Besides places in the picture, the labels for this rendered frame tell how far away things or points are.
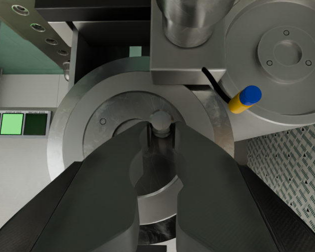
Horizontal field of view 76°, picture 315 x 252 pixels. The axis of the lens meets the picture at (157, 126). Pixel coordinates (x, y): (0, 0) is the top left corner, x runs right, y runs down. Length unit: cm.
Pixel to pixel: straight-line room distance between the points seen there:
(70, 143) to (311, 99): 19
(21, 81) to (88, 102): 356
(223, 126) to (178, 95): 4
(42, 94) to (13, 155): 289
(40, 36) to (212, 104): 40
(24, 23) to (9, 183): 36
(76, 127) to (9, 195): 47
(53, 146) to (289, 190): 27
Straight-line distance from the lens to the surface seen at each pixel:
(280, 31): 21
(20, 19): 46
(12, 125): 61
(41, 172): 57
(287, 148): 31
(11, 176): 61
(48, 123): 56
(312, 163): 27
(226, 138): 17
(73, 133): 17
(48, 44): 51
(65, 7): 19
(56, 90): 339
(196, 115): 15
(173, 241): 52
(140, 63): 18
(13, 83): 378
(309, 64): 21
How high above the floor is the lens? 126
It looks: 9 degrees down
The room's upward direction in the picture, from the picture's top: 179 degrees counter-clockwise
